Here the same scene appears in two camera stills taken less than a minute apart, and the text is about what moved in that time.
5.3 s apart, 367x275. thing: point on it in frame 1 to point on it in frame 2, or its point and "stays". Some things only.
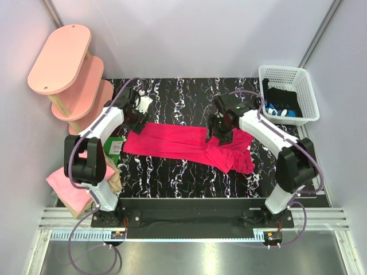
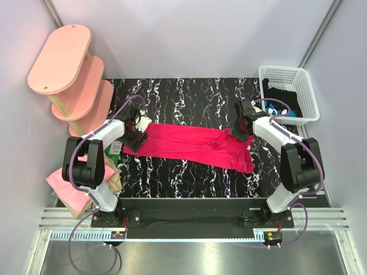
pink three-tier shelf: x=73 y=80 stays
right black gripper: x=223 y=138 to x=235 y=133
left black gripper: x=138 y=126 to x=135 y=144
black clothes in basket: x=281 y=98 stays
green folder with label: x=112 y=147 stays
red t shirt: x=188 y=143 stays
